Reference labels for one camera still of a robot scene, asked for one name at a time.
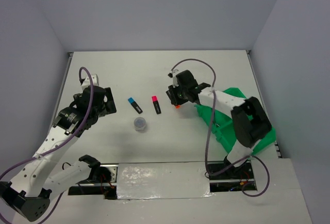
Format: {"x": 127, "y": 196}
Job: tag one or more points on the pink cap highlighter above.
{"x": 156, "y": 105}

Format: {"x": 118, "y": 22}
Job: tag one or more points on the silver tape strip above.
{"x": 148, "y": 181}

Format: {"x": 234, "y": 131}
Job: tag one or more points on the clear jar of paper clips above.
{"x": 139, "y": 124}

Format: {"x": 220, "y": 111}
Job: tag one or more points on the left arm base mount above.
{"x": 105, "y": 186}

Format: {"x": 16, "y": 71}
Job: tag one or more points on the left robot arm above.
{"x": 31, "y": 191}

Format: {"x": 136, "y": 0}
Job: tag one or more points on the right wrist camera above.
{"x": 173, "y": 76}

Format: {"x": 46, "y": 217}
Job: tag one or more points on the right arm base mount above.
{"x": 229, "y": 181}

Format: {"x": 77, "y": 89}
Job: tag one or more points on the blue cap highlighter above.
{"x": 134, "y": 104}

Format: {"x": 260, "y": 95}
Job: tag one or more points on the green plastic organizer tray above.
{"x": 229, "y": 128}

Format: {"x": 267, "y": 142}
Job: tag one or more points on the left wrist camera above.
{"x": 86, "y": 82}

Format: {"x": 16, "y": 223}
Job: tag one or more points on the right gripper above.
{"x": 176, "y": 99}

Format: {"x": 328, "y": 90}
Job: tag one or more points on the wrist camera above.
{"x": 173, "y": 76}
{"x": 86, "y": 82}

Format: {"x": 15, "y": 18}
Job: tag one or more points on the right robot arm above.
{"x": 249, "y": 119}

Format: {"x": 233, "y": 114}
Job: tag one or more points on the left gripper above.
{"x": 110, "y": 108}

